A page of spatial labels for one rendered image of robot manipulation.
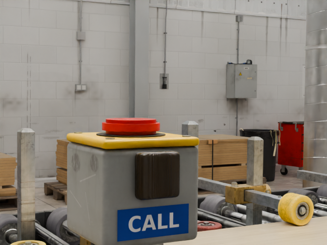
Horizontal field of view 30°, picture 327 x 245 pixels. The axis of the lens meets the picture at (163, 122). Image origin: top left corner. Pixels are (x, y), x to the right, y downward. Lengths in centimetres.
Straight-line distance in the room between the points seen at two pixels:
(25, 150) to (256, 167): 70
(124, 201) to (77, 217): 5
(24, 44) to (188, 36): 238
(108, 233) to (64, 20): 766
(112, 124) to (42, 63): 749
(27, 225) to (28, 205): 5
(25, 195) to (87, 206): 113
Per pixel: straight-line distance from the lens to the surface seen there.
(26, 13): 788
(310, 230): 161
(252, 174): 185
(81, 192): 42
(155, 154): 38
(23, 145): 152
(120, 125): 40
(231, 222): 208
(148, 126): 41
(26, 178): 153
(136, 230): 39
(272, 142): 858
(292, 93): 991
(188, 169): 41
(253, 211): 186
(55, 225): 201
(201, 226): 158
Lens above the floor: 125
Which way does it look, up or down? 3 degrees down
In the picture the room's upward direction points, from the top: 1 degrees clockwise
